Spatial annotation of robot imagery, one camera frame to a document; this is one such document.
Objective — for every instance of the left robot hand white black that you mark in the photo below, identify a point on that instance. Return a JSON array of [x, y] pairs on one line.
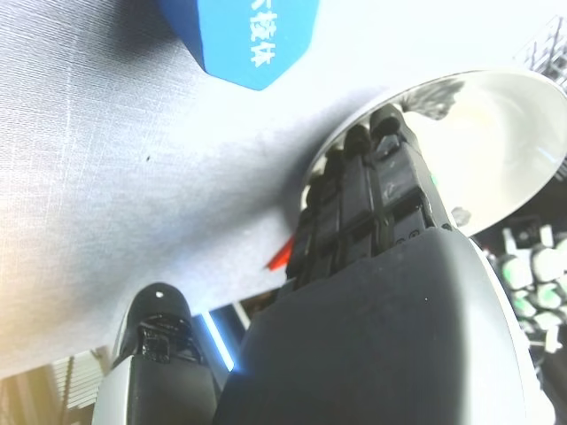
[[376, 332]]

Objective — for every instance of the red triangle block three holes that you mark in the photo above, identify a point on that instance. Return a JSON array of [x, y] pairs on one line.
[[283, 257]]

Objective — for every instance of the white LED light strip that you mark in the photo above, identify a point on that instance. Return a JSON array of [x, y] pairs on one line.
[[219, 341]]

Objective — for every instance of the blue hexagonal prism block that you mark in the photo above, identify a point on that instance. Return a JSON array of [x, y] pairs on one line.
[[248, 40]]

